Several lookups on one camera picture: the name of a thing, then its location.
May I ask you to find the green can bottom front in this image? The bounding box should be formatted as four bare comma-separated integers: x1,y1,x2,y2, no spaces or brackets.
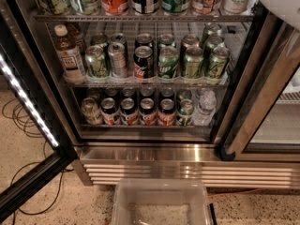
176,99,194,127

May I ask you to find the black floor cable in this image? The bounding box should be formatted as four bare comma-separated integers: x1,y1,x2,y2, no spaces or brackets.
1,97,75,225

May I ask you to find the wire shelf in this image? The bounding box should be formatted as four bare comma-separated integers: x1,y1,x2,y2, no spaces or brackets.
34,14,254,23
60,75,229,88

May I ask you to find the green 7up can middle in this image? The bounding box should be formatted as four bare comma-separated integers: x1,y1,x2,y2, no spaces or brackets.
157,46,179,79

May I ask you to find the black Coca-Cola can middle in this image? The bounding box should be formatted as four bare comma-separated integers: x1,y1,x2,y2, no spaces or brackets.
134,46,154,80

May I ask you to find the middle wire shelf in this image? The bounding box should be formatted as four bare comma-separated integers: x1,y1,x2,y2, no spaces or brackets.
60,75,229,88

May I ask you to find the green can middle front left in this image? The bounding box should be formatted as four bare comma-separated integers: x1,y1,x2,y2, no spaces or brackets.
85,45,109,79

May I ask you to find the clear plastic bin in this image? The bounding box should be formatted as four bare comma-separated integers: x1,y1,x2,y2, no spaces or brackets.
112,179,215,225

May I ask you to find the red Coke can bottom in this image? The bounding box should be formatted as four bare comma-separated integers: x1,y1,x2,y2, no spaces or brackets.
157,98,175,127

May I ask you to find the silver can middle front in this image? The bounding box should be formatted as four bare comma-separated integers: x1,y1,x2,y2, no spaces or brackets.
108,42,128,78

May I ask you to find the silver can middle back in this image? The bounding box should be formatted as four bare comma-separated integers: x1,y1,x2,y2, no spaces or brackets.
110,33,127,46

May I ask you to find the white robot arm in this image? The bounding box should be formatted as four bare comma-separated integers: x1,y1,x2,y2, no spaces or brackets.
260,0,300,31

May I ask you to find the stainless steel fridge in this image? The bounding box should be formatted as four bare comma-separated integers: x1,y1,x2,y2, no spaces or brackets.
5,0,300,188

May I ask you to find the clear water bottle bottom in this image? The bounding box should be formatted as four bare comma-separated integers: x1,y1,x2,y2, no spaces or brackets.
193,91,217,126

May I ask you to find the dark bottle middle back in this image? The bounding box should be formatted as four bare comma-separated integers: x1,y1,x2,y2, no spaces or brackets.
66,22,86,54

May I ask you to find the top wire shelf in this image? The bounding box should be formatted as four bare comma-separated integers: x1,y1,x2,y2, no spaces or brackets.
34,14,254,23

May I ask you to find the tea bottle white cap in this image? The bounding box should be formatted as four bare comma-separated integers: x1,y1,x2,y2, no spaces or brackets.
54,24,85,84

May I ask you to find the pale can bottom left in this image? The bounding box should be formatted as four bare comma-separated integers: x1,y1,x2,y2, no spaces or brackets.
81,97,103,125

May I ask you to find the green can middle back left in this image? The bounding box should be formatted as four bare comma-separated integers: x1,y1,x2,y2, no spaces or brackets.
90,34,109,49

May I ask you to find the open black fridge door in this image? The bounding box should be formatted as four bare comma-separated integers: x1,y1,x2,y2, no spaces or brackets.
0,0,76,223

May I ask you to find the green can middle front right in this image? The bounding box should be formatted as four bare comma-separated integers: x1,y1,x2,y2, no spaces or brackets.
204,47,231,79

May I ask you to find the green can middle far back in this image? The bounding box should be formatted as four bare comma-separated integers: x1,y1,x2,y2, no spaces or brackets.
202,22,222,42

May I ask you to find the green can middle back centre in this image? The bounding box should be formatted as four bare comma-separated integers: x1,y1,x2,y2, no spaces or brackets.
157,34,176,49

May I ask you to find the black can middle back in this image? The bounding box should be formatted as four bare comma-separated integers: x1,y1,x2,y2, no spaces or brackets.
135,33,154,48

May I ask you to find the pink can middle back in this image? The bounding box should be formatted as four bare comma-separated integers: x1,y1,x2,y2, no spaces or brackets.
181,34,201,52

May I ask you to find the silver can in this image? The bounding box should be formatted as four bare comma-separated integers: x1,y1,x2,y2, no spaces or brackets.
108,42,128,78
110,33,127,46

